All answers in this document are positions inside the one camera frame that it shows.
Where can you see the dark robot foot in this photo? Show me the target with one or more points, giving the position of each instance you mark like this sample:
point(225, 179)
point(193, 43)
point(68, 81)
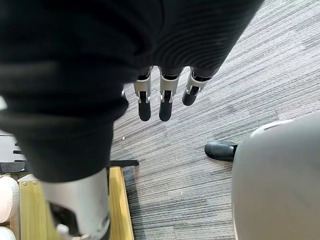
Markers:
point(220, 150)

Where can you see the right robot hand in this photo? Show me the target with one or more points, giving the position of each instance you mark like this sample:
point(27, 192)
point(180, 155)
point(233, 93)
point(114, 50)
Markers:
point(75, 62)

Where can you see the white slipper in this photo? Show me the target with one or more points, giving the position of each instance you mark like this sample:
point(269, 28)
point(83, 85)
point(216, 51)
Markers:
point(8, 197)
point(6, 231)

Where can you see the silver robot leg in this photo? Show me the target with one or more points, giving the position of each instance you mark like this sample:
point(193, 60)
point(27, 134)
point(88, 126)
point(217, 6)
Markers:
point(277, 180)

